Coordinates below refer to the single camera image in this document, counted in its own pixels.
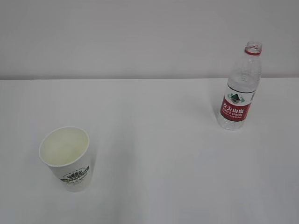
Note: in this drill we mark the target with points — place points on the white paper cup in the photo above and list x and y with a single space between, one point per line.
66 153

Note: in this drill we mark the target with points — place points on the Nongfu Spring water bottle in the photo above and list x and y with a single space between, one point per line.
242 84

